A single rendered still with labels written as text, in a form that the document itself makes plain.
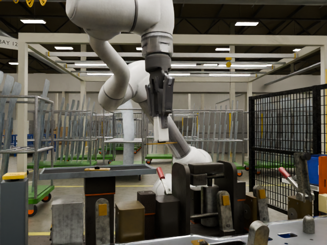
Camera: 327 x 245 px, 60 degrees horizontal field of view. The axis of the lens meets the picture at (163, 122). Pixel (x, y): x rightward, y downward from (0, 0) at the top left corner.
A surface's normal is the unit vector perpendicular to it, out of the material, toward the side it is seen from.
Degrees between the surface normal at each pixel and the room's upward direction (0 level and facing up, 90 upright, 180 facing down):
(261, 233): 102
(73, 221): 90
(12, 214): 90
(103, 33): 169
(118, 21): 141
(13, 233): 90
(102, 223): 78
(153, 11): 92
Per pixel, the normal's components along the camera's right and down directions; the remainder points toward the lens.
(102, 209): 0.30, -0.22
